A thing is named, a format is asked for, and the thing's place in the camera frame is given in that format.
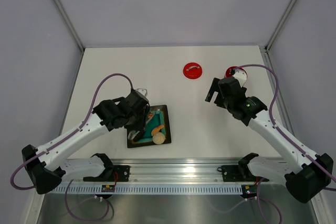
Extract right aluminium frame post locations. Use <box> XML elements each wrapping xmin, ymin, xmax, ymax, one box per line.
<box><xmin>265</xmin><ymin>0</ymin><xmax>299</xmax><ymax>53</ymax></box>

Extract left aluminium frame post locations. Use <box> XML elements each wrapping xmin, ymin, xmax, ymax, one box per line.
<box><xmin>51</xmin><ymin>0</ymin><xmax>85</xmax><ymax>55</ymax></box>

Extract aluminium mounting rail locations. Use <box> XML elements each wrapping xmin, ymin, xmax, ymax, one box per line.
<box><xmin>60</xmin><ymin>157</ymin><xmax>320</xmax><ymax>185</ymax></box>

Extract red round lid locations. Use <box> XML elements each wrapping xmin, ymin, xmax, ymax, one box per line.
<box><xmin>183</xmin><ymin>62</ymin><xmax>203</xmax><ymax>79</ymax></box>

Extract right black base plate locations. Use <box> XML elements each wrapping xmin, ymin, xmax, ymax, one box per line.
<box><xmin>217</xmin><ymin>164</ymin><xmax>261</xmax><ymax>182</ymax></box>

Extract right small circuit board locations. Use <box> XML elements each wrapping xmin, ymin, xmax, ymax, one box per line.
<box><xmin>242</xmin><ymin>185</ymin><xmax>257</xmax><ymax>197</ymax></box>

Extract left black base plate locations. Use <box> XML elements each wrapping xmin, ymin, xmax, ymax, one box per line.
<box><xmin>83</xmin><ymin>165</ymin><xmax>131</xmax><ymax>182</ymax></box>

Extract white slotted cable duct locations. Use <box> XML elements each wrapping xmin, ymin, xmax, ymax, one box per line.
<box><xmin>52</xmin><ymin>184</ymin><xmax>243</xmax><ymax>195</ymax></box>

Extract round white bun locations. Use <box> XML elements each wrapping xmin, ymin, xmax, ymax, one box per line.
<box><xmin>152</xmin><ymin>132</ymin><xmax>165</xmax><ymax>145</ymax></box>

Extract small circuit board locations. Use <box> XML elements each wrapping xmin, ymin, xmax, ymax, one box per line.
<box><xmin>101</xmin><ymin>185</ymin><xmax>115</xmax><ymax>193</ymax></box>
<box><xmin>242</xmin><ymin>185</ymin><xmax>257</xmax><ymax>197</ymax></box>

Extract square dark teal plate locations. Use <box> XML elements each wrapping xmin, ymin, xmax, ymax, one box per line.
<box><xmin>127</xmin><ymin>105</ymin><xmax>172</xmax><ymax>148</ymax></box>

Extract orange salmon piece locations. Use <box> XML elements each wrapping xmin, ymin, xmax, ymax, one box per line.
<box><xmin>151</xmin><ymin>124</ymin><xmax>164</xmax><ymax>136</ymax></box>

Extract left small circuit board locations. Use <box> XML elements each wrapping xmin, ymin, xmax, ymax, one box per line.
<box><xmin>101</xmin><ymin>185</ymin><xmax>115</xmax><ymax>193</ymax></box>

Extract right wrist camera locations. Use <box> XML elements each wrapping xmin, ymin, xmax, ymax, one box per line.
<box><xmin>230</xmin><ymin>69</ymin><xmax>247</xmax><ymax>87</ymax></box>

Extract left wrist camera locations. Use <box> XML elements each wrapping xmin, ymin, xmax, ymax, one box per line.
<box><xmin>136</xmin><ymin>88</ymin><xmax>148</xmax><ymax>100</ymax></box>

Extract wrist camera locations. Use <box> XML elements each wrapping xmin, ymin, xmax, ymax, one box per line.
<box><xmin>136</xmin><ymin>88</ymin><xmax>148</xmax><ymax>100</ymax></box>
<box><xmin>230</xmin><ymin>69</ymin><xmax>247</xmax><ymax>87</ymax></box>

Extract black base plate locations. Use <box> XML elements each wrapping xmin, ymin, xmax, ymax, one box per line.
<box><xmin>83</xmin><ymin>165</ymin><xmax>131</xmax><ymax>182</ymax></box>
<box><xmin>217</xmin><ymin>164</ymin><xmax>261</xmax><ymax>182</ymax></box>

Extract red cylindrical container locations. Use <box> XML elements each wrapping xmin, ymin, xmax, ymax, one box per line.
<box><xmin>224</xmin><ymin>66</ymin><xmax>246</xmax><ymax>78</ymax></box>

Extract long metal tongs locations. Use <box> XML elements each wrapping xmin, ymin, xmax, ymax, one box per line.
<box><xmin>127</xmin><ymin>106</ymin><xmax>156</xmax><ymax>142</ymax></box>

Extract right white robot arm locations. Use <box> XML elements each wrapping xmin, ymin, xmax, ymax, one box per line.
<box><xmin>205</xmin><ymin>76</ymin><xmax>333</xmax><ymax>203</ymax></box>

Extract aluminium frame post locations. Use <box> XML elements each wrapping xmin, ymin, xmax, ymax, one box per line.
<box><xmin>51</xmin><ymin>0</ymin><xmax>85</xmax><ymax>55</ymax></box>
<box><xmin>265</xmin><ymin>0</ymin><xmax>299</xmax><ymax>53</ymax></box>

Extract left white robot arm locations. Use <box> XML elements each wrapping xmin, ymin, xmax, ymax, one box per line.
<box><xmin>22</xmin><ymin>89</ymin><xmax>150</xmax><ymax>195</ymax></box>

